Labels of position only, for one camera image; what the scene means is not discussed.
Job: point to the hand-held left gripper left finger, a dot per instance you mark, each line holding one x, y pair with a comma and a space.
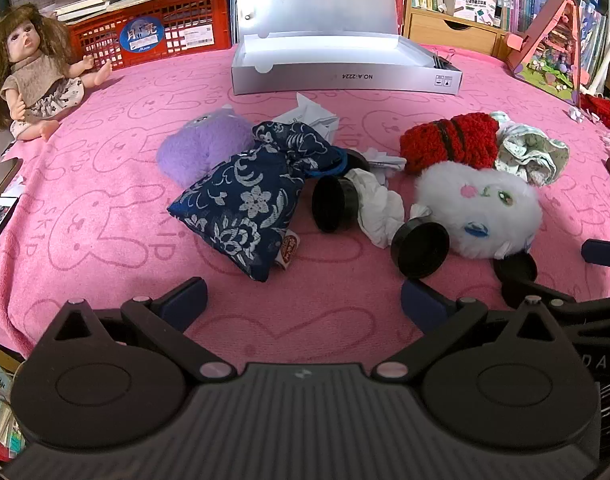
190, 296

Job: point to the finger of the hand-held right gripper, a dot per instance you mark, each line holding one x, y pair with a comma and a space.
605, 252
595, 305

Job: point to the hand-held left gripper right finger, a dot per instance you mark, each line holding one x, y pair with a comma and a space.
420, 306

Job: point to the black round lid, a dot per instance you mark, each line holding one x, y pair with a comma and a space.
420, 251

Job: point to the white fluffy plush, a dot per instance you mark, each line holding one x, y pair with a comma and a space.
485, 220

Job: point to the blue floral fabric pouch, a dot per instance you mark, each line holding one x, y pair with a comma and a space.
240, 195

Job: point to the green floral cloth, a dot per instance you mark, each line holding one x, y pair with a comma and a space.
530, 156

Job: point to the purple fluffy plush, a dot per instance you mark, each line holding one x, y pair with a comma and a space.
195, 146

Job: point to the red knitted roll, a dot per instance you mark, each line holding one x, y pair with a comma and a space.
475, 142

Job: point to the grey paper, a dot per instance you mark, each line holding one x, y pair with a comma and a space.
310, 114

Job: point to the silver open-lid box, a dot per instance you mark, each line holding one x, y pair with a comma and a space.
335, 78

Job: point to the pink rabbit-print blanket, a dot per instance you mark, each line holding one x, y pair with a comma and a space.
110, 240

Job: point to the red yarn bundle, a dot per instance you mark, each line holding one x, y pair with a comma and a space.
602, 108

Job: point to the pink toy dollhouse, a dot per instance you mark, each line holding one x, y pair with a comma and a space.
550, 50

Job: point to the black binder clip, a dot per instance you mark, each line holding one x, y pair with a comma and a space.
442, 59

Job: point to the brown-haired doll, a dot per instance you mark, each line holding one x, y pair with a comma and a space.
30, 75

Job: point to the wooden drawer box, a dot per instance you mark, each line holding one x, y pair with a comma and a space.
435, 31

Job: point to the red plastic crate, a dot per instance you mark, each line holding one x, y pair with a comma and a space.
185, 15

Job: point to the white colourful printed box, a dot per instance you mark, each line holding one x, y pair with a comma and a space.
472, 0

